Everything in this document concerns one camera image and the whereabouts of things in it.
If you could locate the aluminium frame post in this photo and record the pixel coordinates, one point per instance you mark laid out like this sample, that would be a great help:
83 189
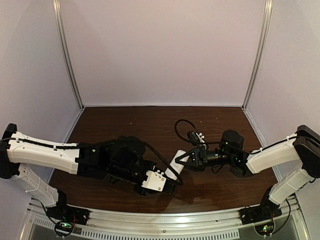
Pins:
263 37
57 10

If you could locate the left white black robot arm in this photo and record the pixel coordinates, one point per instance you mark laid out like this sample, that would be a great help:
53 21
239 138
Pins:
120 159

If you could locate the left aluminium frame post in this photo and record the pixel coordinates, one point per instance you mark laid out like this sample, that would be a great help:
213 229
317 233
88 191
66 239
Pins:
57 10

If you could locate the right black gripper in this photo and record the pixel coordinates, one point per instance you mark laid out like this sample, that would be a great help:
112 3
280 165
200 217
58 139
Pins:
197 157

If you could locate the left controller board with LEDs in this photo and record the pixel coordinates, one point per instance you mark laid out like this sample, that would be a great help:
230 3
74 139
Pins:
63 229

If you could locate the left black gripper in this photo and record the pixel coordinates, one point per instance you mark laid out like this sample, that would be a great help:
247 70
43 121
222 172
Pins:
139 188

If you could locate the curved aluminium front rail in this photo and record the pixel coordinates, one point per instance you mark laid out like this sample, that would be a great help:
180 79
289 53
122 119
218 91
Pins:
199 222

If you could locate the right controller board with LEDs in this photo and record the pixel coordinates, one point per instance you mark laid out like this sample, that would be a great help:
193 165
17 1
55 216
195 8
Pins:
265 229

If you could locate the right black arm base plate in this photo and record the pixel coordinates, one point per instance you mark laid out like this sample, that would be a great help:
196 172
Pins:
259 213

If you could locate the right aluminium frame post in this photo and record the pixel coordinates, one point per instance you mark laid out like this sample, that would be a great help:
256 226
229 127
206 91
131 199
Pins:
263 37

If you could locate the white slotted cable duct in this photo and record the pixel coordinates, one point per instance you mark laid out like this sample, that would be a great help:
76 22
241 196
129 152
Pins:
39 228

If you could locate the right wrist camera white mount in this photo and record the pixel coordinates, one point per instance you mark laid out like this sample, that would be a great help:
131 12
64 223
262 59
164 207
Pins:
197 139

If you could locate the white remote control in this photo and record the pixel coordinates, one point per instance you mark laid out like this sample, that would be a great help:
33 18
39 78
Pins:
176 166

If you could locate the controller board with leds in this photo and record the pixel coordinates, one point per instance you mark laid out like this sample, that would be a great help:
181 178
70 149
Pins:
63 229
265 229

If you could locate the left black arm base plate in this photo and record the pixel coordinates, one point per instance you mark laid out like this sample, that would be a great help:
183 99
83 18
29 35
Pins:
69 214

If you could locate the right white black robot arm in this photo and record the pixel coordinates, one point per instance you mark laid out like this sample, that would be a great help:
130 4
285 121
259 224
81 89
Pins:
302 146

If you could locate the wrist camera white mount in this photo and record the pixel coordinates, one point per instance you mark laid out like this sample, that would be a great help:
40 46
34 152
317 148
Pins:
157 180
197 139

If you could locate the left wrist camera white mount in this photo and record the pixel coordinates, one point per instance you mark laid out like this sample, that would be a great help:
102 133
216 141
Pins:
157 180

